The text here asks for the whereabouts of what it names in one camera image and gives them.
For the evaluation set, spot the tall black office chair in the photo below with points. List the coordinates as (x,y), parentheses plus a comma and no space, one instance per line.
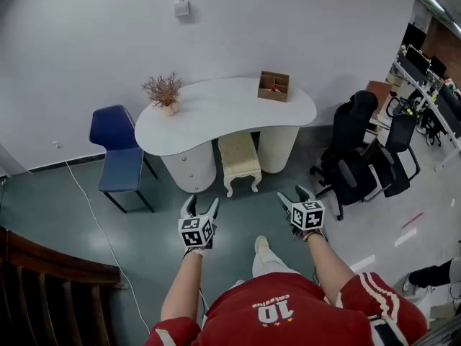
(354,121)

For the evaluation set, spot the person's beige shoe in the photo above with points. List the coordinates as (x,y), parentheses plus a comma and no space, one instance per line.
(261,244)

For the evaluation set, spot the row of office desks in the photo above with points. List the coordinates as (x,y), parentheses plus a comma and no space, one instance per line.
(428,81)

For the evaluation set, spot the brown wooden cabinet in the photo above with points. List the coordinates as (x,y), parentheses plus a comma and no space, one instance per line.
(378,88)

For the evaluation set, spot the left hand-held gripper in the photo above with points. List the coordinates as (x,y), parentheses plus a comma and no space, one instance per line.
(196,233)

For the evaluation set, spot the person's beige trousers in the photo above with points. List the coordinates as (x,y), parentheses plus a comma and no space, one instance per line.
(270,265)

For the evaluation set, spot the blue padded chair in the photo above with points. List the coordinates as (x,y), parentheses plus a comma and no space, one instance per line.
(119,164)

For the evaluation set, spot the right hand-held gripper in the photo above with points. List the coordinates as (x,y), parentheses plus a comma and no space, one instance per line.
(308,216)

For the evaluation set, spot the brown wooden organizer box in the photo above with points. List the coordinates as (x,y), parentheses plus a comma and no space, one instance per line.
(273,92)

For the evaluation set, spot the person's red shirt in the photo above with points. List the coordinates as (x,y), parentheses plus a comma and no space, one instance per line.
(288,319)

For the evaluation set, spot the white wall switch box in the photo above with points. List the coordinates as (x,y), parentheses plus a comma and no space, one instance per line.
(181,8)

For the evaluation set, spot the black mesh office chair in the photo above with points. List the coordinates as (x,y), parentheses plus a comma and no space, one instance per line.
(401,135)

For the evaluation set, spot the person's left forearm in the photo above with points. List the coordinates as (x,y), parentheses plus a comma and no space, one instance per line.
(180,290)

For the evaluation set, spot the dark wooden stair railing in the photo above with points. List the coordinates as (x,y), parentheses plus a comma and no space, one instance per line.
(54,283)

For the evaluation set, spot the cream upholstered stool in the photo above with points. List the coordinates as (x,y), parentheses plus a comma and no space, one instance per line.
(239,157)

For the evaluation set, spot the white curved desk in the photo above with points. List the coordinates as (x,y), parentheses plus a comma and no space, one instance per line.
(223,114)

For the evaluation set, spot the dried plant in pot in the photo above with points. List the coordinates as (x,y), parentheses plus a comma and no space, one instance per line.
(162,90)

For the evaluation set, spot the person's right forearm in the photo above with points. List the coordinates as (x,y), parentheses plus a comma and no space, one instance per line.
(329,269)

